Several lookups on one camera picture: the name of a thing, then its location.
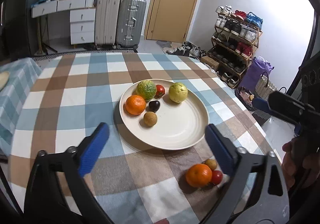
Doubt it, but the orange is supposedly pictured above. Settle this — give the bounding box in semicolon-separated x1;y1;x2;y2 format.
125;95;146;115
185;164;212;188

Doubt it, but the wooden shoe rack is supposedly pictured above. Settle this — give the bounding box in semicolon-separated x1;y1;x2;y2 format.
208;5;263;89

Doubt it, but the black refrigerator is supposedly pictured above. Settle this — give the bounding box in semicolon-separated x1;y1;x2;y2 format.
1;0;39;60

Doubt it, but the wrinkled green melon fruit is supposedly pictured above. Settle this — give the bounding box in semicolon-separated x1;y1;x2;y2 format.
135;80;157;101

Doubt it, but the beige suitcase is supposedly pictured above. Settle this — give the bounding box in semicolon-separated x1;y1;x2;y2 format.
94;0;120;45

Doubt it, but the dark purple plum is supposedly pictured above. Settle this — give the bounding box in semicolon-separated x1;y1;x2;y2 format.
149;100;160;113

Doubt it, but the silver aluminium suitcase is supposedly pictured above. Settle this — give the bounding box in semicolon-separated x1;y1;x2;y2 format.
116;0;146;49

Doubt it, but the yellow-green guava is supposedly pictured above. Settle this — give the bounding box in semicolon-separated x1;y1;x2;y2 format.
169;82;188;103

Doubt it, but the purple bag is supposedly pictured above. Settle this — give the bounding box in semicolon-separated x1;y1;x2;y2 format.
239;56;274;92

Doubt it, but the teal checkered side tablecloth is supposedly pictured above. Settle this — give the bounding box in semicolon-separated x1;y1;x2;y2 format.
1;58;42;156

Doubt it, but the person's right hand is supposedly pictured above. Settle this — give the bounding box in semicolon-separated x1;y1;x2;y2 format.
281;135;320;189

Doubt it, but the cream round plate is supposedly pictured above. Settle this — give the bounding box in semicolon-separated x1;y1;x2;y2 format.
119;79;209;150

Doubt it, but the woven basket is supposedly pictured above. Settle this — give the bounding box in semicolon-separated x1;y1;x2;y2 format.
255;72;277;101

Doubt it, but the white drawer desk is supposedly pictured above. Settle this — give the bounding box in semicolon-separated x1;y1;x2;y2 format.
31;0;95;45

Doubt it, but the tan wooden door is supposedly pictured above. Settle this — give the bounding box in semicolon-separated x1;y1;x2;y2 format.
145;0;197;43

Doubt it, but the red tomato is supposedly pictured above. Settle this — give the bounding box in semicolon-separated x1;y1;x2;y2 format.
155;85;165;99
211;170;223;186

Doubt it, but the brown longan fruit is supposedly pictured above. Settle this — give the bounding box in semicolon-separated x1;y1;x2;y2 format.
143;112;157;127

